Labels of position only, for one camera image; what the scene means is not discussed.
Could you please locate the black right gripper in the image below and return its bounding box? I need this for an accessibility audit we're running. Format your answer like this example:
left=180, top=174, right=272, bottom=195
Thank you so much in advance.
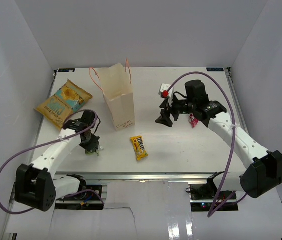
left=155, top=93, right=196, bottom=128

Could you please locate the red mints packet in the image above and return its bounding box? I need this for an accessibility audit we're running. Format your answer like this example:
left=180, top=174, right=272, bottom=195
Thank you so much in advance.
left=188, top=113, right=198, bottom=128

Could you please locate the yellow M&M's packet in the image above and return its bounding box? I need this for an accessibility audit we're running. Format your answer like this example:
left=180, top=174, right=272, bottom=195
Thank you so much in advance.
left=130, top=135, right=148, bottom=161

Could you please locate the yellow chips bag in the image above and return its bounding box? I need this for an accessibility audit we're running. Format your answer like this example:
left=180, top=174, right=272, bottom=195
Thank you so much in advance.
left=35, top=79, right=93, bottom=130

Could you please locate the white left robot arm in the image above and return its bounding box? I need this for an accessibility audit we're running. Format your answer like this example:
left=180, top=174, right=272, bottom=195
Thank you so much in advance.
left=14, top=109, right=99, bottom=212

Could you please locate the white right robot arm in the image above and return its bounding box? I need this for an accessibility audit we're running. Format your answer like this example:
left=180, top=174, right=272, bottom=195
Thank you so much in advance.
left=156, top=80, right=282, bottom=200

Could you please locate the white paper bag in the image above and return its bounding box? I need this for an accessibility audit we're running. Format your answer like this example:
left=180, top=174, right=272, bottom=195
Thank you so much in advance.
left=89, top=58, right=135, bottom=131

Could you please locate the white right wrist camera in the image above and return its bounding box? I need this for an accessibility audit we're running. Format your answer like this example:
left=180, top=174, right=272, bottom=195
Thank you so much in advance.
left=158, top=83, right=174, bottom=99

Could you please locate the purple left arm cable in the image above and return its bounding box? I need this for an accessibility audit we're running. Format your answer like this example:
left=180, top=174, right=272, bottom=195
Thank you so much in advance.
left=0, top=109, right=104, bottom=215

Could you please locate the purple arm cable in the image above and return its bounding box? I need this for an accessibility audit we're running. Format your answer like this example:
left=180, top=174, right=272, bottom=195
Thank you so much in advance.
left=165, top=71, right=247, bottom=218
left=0, top=109, right=104, bottom=215

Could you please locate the front aluminium rail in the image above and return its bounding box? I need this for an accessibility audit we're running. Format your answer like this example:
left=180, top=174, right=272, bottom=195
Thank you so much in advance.
left=53, top=171, right=219, bottom=184

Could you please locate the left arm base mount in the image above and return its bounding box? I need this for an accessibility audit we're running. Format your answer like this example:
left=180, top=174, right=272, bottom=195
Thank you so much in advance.
left=55, top=184, right=107, bottom=211

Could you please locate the aluminium table edge rail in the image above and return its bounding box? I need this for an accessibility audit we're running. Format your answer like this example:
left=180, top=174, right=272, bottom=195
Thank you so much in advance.
left=224, top=67, right=248, bottom=133

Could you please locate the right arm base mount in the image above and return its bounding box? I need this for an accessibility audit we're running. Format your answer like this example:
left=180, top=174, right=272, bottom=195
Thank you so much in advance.
left=185, top=184, right=238, bottom=213

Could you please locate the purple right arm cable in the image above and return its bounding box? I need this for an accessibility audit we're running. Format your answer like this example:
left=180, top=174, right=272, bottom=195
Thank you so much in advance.
left=165, top=71, right=247, bottom=218

